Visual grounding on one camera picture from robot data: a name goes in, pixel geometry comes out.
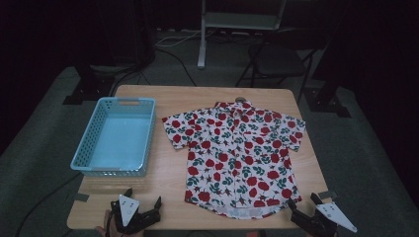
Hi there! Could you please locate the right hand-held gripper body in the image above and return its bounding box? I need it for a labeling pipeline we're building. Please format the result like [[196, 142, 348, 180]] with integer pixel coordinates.
[[291, 200, 359, 237]]

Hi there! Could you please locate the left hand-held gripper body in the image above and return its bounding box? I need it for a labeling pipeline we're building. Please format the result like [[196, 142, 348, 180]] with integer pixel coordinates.
[[110, 194, 163, 236]]

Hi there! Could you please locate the red floral white shirt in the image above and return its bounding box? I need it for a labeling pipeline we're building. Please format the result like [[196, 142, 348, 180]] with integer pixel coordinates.
[[161, 100, 307, 221]]

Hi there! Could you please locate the person's left hand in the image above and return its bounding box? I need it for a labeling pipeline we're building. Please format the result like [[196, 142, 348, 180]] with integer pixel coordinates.
[[95, 209, 146, 237]]

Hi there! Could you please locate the grey tape strip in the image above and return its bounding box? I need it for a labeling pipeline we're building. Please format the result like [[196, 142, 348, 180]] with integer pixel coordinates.
[[318, 190, 338, 200]]

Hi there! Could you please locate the light blue plastic basket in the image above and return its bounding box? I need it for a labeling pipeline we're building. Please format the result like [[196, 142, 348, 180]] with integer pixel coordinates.
[[69, 96, 157, 178]]

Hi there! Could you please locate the black stand base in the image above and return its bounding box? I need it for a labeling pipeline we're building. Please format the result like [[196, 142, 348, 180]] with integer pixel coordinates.
[[303, 84, 352, 119], [61, 64, 117, 106]]

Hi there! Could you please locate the black folding chair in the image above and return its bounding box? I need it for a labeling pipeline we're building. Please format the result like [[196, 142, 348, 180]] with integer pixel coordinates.
[[234, 27, 318, 101]]

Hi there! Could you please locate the white metal stand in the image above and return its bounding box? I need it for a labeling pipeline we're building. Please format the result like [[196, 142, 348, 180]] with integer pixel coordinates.
[[196, 0, 289, 70]]

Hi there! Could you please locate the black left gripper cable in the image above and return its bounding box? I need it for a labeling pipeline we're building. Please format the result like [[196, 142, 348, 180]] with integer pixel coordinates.
[[104, 210, 117, 237]]

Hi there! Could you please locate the long black floor cable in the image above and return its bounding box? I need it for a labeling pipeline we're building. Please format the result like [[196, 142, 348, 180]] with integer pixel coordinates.
[[14, 172, 82, 237]]

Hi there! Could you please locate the white floor cable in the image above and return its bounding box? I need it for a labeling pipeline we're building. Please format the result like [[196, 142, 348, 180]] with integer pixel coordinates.
[[154, 29, 215, 48]]

